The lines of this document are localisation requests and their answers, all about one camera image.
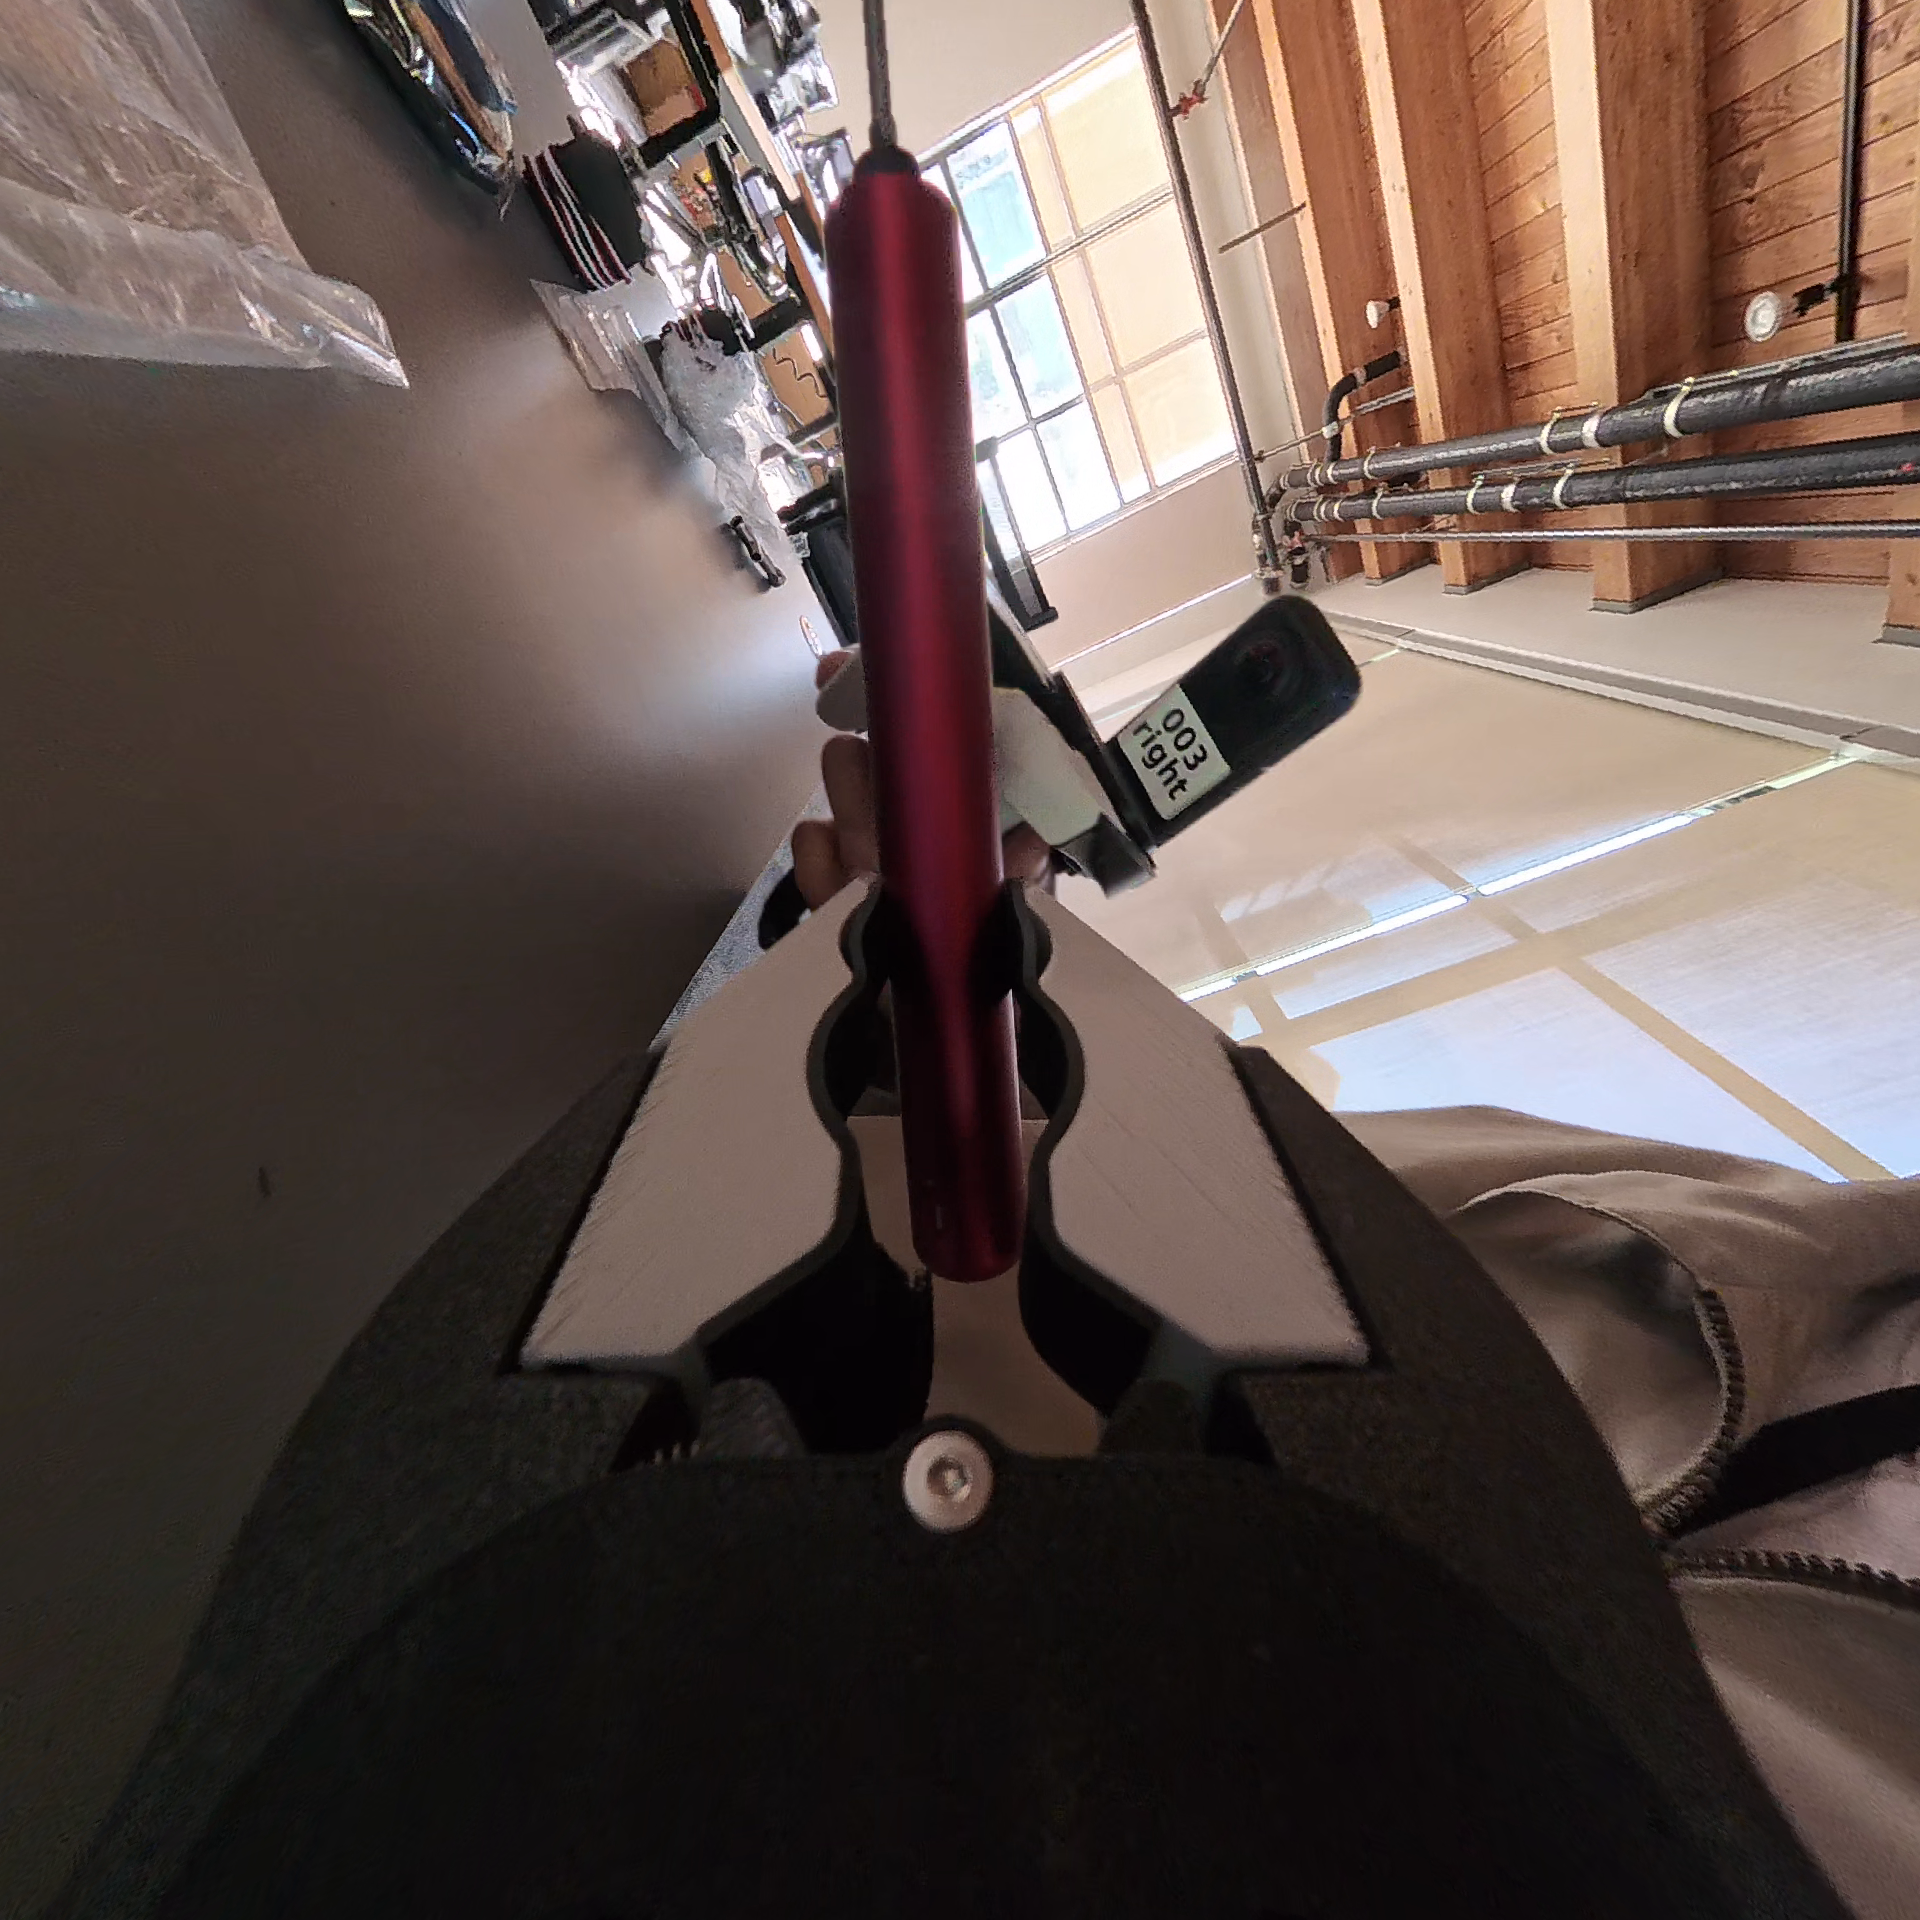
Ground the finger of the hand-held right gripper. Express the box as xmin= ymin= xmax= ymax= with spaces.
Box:
xmin=988 ymin=691 xmax=1125 ymax=845

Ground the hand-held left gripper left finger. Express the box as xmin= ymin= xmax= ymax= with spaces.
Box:
xmin=520 ymin=881 xmax=916 ymax=1390

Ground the person's right hand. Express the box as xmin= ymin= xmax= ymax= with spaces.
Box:
xmin=790 ymin=732 xmax=889 ymax=911

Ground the red electric screwdriver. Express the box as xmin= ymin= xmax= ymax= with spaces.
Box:
xmin=823 ymin=0 xmax=1037 ymax=1286

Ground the grey desk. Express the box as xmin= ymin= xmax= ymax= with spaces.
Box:
xmin=0 ymin=0 xmax=864 ymax=1920

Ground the person's beige jacket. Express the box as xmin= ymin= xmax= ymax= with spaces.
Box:
xmin=1334 ymin=1107 xmax=1920 ymax=1920

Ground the large grid window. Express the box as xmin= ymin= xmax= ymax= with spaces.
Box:
xmin=914 ymin=30 xmax=1247 ymax=559

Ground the black ceiling pipe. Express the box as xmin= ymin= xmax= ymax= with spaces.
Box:
xmin=1276 ymin=441 xmax=1920 ymax=531
xmin=1281 ymin=336 xmax=1920 ymax=489

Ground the crinkled clear plastic bag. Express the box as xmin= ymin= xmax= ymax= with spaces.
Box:
xmin=0 ymin=0 xmax=408 ymax=392

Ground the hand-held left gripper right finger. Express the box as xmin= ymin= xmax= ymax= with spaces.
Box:
xmin=996 ymin=880 xmax=1376 ymax=1390

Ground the crumpled clear plastic wrap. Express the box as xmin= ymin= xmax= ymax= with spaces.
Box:
xmin=660 ymin=305 xmax=789 ymax=511

